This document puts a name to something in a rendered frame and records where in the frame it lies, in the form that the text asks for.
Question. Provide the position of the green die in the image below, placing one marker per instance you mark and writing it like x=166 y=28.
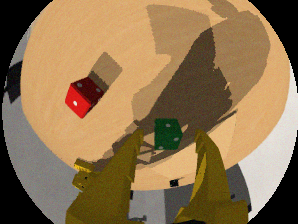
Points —
x=167 y=134

